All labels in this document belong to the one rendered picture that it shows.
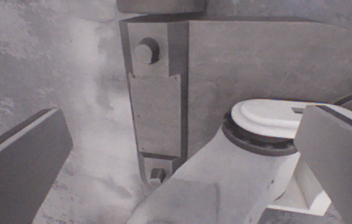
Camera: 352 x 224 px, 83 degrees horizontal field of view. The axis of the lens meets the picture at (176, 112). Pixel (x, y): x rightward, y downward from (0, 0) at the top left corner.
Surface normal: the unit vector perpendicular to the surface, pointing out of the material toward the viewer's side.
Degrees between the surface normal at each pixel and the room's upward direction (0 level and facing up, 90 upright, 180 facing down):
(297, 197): 90
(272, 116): 90
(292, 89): 0
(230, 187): 90
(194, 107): 0
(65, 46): 0
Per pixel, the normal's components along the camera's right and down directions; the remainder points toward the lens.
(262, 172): -0.01, -0.87
